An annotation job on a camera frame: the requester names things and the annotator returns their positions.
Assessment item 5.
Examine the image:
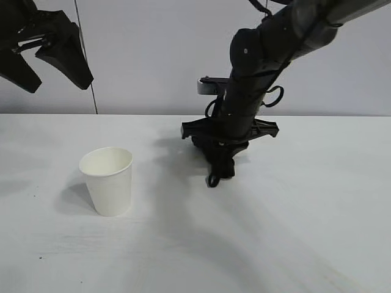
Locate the thin black hanging cable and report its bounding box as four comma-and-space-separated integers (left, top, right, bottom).
74, 0, 98, 115

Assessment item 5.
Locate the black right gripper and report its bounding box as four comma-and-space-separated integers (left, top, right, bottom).
181, 114, 280, 178

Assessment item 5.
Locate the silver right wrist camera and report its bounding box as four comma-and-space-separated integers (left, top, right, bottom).
197, 78, 221, 96

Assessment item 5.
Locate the black cloth rag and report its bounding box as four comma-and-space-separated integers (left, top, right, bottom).
207, 158, 236, 189

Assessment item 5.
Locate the white paper cup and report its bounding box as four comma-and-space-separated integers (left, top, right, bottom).
79, 146, 134, 218

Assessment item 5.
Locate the black looped cable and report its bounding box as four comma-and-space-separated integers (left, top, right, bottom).
261, 85, 286, 109
204, 97, 225, 119

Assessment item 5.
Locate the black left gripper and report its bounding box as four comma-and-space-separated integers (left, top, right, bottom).
0, 0, 95, 95

